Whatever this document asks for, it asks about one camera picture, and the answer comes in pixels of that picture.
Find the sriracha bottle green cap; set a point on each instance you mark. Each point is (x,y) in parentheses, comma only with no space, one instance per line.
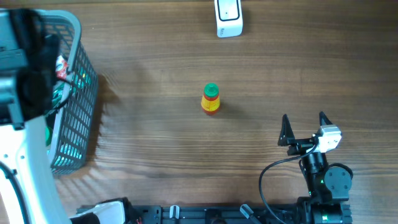
(210,101)

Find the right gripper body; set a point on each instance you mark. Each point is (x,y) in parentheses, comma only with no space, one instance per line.
(300,147)

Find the white barcode scanner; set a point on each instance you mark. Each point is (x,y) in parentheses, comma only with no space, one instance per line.
(229,18)

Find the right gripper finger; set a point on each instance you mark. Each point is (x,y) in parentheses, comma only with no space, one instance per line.
(286,136)
(324,119)

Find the grey plastic mesh basket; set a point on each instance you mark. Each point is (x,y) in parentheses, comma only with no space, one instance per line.
(71,125)

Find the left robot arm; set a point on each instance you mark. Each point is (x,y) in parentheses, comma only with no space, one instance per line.
(48,97)

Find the green lid jar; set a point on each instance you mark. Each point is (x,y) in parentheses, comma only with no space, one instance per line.
(48,136)

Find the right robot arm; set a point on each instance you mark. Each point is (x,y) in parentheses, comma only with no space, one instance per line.
(328,184)

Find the red white tissue packet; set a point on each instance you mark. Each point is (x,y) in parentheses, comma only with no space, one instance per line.
(61,68)

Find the green 3M gloves packet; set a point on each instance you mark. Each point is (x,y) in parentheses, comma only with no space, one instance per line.
(57,99)

